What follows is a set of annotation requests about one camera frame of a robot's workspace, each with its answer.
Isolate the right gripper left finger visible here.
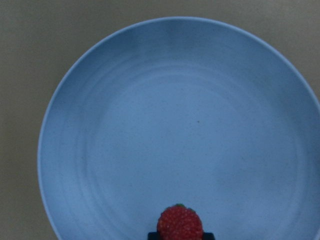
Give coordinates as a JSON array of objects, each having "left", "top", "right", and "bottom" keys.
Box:
[{"left": 147, "top": 231, "right": 161, "bottom": 240}]

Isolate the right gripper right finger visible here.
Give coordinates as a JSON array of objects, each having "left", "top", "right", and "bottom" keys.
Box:
[{"left": 202, "top": 232, "right": 215, "bottom": 240}]

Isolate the red strawberry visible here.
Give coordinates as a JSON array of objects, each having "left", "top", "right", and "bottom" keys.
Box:
[{"left": 156, "top": 204, "right": 204, "bottom": 240}]

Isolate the blue plate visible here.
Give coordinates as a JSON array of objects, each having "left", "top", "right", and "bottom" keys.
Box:
[{"left": 37, "top": 17, "right": 320, "bottom": 240}]

